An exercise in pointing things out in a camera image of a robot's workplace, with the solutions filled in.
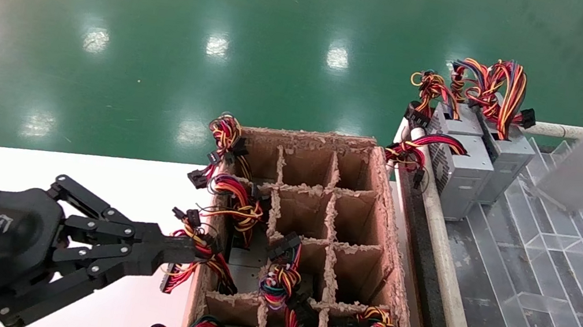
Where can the brown cardboard divider box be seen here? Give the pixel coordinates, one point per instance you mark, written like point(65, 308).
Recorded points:
point(359, 215)

